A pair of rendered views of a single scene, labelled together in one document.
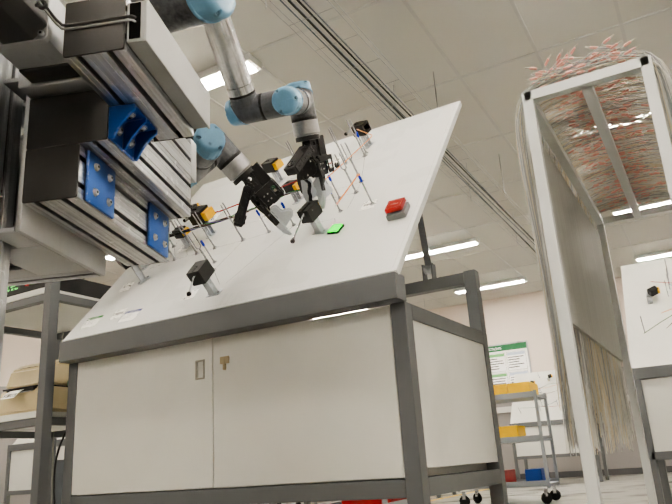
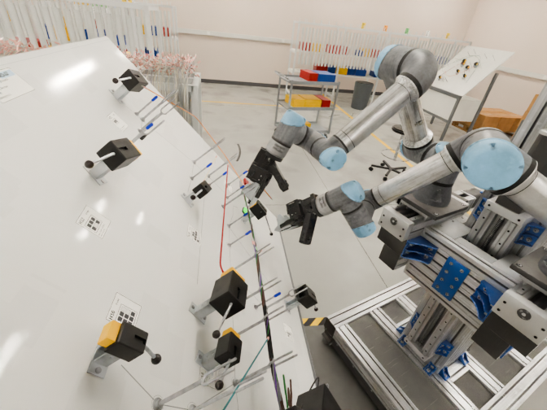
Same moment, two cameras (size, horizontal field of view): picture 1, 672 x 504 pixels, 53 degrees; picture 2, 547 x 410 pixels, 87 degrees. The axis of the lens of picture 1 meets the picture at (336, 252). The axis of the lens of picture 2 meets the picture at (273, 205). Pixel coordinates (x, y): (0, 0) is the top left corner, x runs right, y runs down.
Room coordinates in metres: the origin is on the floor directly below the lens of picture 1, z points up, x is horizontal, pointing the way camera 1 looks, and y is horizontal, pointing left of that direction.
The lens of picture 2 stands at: (2.38, 0.78, 1.75)
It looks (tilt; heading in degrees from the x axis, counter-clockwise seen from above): 33 degrees down; 229
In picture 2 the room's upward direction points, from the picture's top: 7 degrees clockwise
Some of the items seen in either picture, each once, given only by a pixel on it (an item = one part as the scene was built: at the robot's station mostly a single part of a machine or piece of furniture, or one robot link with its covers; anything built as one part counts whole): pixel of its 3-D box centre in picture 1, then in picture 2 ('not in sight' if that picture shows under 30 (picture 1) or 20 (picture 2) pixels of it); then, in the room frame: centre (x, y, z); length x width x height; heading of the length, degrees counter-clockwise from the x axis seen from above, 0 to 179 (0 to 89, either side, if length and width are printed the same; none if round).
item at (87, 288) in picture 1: (52, 296); not in sight; (2.41, 1.05, 1.09); 0.35 x 0.33 x 0.07; 60
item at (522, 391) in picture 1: (496, 444); not in sight; (6.81, -1.41, 0.54); 0.99 x 0.50 x 1.08; 64
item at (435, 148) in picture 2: not in sight; (444, 161); (1.14, 0.37, 1.33); 0.13 x 0.12 x 0.14; 74
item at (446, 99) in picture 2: not in sight; (454, 92); (-4.42, -1.88, 0.83); 1.18 x 0.72 x 1.65; 62
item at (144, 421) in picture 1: (141, 419); not in sight; (2.01, 0.59, 0.60); 0.55 x 0.02 x 0.39; 60
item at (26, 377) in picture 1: (57, 387); not in sight; (2.39, 1.00, 0.76); 0.30 x 0.21 x 0.20; 154
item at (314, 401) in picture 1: (299, 400); not in sight; (1.74, 0.12, 0.60); 0.55 x 0.03 x 0.39; 60
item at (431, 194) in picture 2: not in sight; (435, 187); (1.14, 0.38, 1.21); 0.15 x 0.15 x 0.10
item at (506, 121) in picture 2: not in sight; (489, 121); (-5.74, -1.41, 0.22); 1.20 x 0.80 x 0.44; 154
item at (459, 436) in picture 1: (278, 414); not in sight; (2.13, 0.21, 0.60); 1.17 x 0.58 x 0.40; 60
